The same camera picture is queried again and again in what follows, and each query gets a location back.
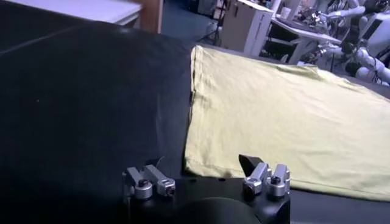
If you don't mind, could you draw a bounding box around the wooden partition screen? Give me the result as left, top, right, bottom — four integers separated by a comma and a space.
132, 0, 165, 34

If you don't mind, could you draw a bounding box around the white folding table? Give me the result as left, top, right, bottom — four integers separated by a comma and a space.
5, 0, 143, 26

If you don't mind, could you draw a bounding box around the smooth black table cover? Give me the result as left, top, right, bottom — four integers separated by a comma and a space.
0, 0, 122, 55

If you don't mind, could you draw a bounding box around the tall white cardboard box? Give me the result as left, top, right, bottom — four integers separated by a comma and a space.
221, 0, 274, 57

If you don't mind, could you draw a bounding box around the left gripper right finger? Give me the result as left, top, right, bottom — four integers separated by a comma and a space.
238, 154, 291, 199

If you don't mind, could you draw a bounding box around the yellow-green t-shirt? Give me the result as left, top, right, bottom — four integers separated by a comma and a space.
183, 45, 390, 202

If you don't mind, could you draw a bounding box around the white humanoid robot black panel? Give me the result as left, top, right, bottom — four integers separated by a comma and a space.
359, 12, 390, 58

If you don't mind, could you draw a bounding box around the white robot with round base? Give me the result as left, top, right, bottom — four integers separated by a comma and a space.
316, 42, 390, 88

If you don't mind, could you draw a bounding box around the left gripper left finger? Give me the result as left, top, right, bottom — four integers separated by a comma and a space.
122, 164, 177, 201

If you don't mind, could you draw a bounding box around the white standing side desk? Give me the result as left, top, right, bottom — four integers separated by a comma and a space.
264, 18, 342, 65

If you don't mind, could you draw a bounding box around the black wrinkled tablecloth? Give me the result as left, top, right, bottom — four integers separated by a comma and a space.
0, 21, 390, 224

